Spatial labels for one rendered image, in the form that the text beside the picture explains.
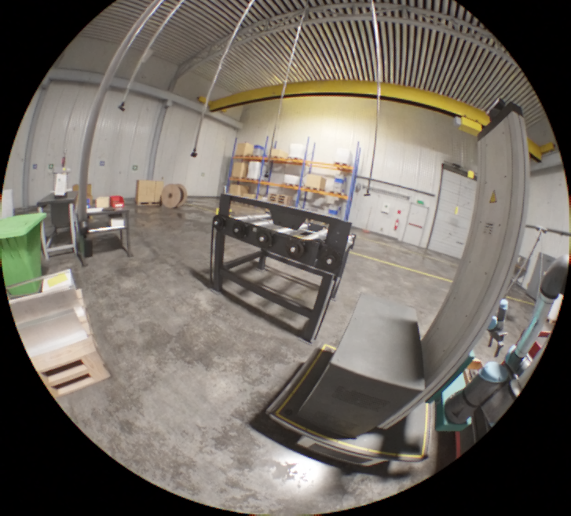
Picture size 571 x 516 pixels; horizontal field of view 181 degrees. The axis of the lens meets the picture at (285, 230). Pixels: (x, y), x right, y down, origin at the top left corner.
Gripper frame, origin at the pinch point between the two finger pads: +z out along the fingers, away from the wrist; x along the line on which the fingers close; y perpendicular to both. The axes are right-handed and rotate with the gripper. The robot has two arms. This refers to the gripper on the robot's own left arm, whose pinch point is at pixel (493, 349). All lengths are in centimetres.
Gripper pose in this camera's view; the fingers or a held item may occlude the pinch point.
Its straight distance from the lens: 147.0
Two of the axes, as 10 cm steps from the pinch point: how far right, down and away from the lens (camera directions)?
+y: 8.0, -1.4, -5.8
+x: 5.9, 0.6, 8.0
